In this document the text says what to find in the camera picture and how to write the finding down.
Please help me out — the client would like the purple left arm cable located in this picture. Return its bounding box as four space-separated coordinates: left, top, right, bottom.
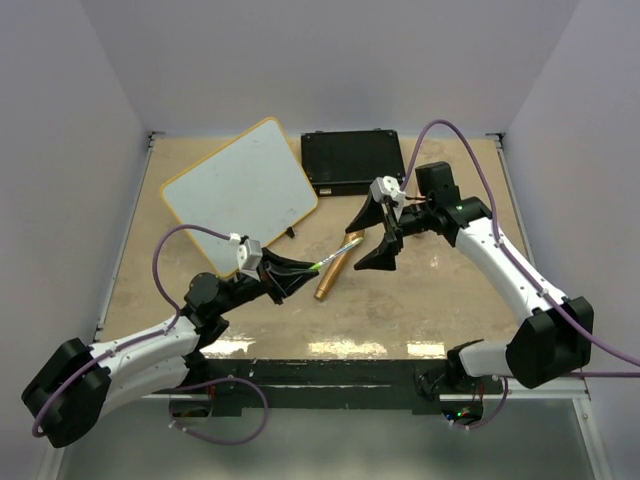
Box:
31 224 246 439

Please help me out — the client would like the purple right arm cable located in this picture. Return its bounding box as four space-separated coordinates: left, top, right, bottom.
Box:
399 118 640 367

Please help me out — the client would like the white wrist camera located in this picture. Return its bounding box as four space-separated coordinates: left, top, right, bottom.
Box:
370 176 405 206
236 239 263 278

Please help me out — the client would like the white green whiteboard marker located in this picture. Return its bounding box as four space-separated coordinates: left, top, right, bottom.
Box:
309 237 364 271

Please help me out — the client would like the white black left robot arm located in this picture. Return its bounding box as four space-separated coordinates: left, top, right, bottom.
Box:
21 249 319 448

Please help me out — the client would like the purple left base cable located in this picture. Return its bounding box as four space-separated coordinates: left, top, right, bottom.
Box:
168 375 270 445

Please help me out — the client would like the gold microphone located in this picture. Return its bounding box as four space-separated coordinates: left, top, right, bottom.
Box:
314 230 365 301

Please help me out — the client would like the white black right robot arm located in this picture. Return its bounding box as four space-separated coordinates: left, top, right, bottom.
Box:
346 162 594 393

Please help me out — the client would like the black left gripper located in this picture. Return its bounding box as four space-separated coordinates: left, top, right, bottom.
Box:
216 247 318 315

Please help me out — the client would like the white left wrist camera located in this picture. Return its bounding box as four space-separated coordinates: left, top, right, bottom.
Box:
236 239 263 278

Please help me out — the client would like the yellow framed whiteboard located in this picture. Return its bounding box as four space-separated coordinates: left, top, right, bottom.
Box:
159 117 320 280

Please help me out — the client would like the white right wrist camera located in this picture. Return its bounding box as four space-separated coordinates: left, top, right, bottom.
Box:
370 176 405 206

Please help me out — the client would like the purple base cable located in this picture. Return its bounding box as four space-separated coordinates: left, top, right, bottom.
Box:
447 374 510 431
168 375 270 445

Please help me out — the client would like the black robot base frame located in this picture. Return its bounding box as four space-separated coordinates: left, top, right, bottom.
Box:
149 357 506 419

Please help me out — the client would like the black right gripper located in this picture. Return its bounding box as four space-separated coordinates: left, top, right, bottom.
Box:
346 187 435 271

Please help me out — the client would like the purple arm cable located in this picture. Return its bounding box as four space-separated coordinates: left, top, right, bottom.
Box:
399 118 640 367
31 224 246 439

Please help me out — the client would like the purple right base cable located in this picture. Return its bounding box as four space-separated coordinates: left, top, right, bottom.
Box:
447 374 510 431

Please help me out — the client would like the black hard case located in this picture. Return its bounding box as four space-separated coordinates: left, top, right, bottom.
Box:
300 129 406 197

